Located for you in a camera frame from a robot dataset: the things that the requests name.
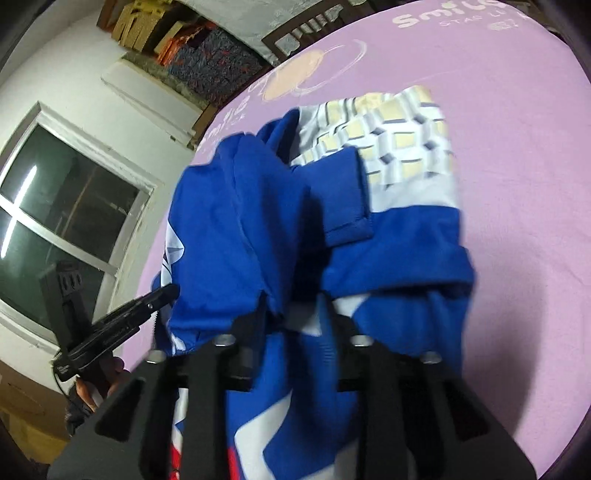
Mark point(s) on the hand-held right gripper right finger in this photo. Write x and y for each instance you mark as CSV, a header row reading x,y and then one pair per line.
x,y
334,332

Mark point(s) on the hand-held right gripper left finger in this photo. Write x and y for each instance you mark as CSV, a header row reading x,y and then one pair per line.
x,y
251,332

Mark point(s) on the white lace curtain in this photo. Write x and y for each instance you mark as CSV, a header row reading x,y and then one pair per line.
x,y
217,16

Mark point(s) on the white boards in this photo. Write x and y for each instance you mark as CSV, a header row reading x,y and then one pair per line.
x,y
152,101

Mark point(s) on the dark blue patterned boxes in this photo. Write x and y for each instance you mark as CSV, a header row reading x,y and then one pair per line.
x,y
217,62

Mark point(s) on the blue hooded zip jacket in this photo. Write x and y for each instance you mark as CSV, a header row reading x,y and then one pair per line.
x,y
258,221

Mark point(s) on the dark wooden chair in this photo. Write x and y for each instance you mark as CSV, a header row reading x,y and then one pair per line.
x,y
304,27

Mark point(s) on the orange patterned boxes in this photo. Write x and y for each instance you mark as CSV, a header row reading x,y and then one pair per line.
x,y
180,44

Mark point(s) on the white framed window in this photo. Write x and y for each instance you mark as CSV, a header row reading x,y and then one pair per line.
x,y
60,230

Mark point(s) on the person's left hand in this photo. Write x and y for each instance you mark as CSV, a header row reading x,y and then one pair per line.
x,y
113,374

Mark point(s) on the pink printed blanket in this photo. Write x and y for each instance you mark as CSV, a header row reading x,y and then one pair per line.
x,y
508,230

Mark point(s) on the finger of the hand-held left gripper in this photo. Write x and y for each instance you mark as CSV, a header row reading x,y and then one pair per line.
x,y
134,311

